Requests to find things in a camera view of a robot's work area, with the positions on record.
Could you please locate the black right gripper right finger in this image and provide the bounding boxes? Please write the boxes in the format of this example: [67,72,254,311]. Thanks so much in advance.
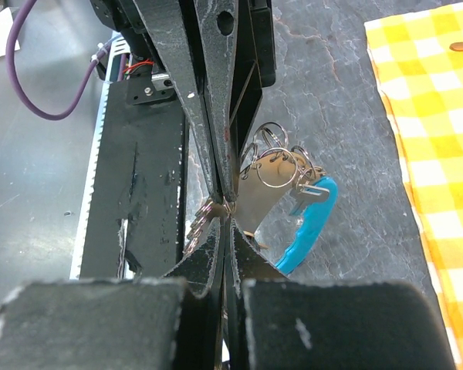
[226,222,455,369]

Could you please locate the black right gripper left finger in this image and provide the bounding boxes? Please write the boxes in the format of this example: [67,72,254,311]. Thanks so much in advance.
[0,217,226,369]

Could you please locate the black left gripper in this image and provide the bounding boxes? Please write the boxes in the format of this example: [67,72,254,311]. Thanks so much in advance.
[91,0,276,203]

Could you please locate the blue key tag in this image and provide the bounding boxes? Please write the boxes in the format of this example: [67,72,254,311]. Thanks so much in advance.
[275,177,338,274]

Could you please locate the keyring chain with keys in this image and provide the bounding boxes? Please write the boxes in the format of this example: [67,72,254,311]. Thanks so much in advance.
[183,121,331,255]

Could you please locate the orange white checkered cloth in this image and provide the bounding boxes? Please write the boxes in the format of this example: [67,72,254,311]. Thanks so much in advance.
[364,2,463,369]

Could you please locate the grey slotted cable duct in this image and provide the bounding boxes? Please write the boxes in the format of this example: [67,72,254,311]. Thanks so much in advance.
[69,52,114,280]

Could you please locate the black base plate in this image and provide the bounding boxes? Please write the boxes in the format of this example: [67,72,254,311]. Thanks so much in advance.
[80,80,189,278]

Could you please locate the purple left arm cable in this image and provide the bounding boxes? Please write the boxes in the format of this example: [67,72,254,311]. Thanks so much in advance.
[5,0,101,121]

